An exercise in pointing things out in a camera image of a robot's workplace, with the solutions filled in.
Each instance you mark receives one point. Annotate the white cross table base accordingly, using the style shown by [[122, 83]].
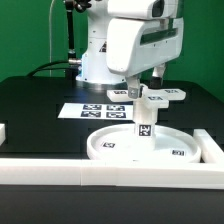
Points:
[[159, 98]]

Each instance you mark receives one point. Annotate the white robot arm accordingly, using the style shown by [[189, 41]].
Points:
[[95, 72]]

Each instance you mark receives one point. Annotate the white front fence bar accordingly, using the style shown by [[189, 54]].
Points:
[[89, 172]]

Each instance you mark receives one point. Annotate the white round table top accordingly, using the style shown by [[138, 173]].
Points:
[[119, 143]]

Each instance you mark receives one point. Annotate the white fence bar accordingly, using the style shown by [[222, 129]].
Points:
[[89, 172], [211, 152]]

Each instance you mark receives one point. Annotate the black camera stand pole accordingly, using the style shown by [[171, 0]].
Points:
[[71, 30]]

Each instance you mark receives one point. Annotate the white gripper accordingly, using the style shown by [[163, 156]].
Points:
[[134, 46]]

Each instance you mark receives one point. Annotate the white marker sheet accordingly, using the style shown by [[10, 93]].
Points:
[[96, 111]]

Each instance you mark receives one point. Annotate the white right fence bar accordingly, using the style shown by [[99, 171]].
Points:
[[211, 152]]

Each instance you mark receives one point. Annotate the white left fence block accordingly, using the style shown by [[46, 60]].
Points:
[[2, 133]]

